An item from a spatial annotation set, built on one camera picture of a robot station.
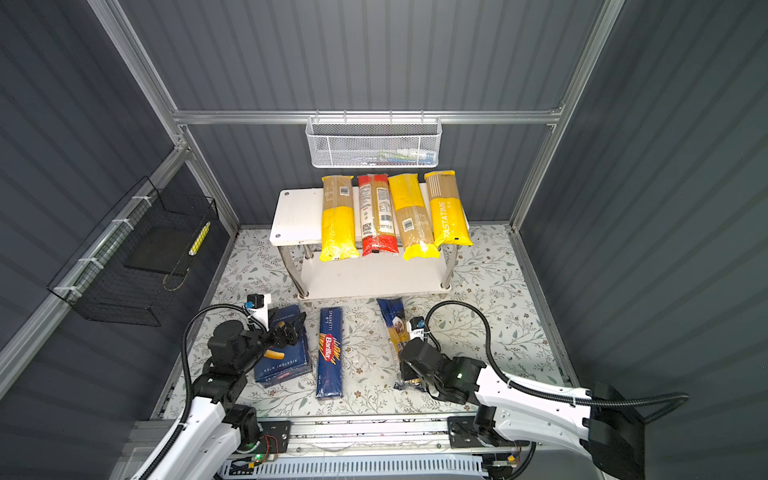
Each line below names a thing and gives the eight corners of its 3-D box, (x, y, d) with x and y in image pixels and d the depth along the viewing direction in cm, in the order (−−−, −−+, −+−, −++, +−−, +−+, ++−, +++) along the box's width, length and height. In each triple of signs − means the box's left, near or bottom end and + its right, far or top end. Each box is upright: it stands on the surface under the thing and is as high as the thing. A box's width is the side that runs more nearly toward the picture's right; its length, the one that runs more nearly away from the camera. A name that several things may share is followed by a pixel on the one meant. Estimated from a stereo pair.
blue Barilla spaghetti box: (318, 400, 81) (315, 396, 78) (322, 314, 98) (320, 308, 94) (342, 398, 81) (340, 394, 78) (342, 313, 98) (340, 306, 95)
